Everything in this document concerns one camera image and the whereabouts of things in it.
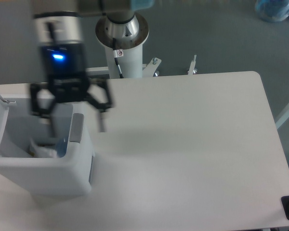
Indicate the white pedestal base frame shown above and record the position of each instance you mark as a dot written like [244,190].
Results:
[149,70]

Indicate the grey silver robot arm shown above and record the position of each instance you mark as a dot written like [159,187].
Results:
[58,22]

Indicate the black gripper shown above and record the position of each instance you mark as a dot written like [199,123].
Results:
[65,67]

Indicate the blue plastic bag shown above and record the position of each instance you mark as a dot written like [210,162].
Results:
[272,11]

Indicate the white trash can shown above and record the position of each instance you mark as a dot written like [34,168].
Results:
[68,175]

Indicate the clear plastic water bottle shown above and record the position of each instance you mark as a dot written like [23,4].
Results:
[61,147]

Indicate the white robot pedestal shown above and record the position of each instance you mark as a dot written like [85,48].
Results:
[123,44]

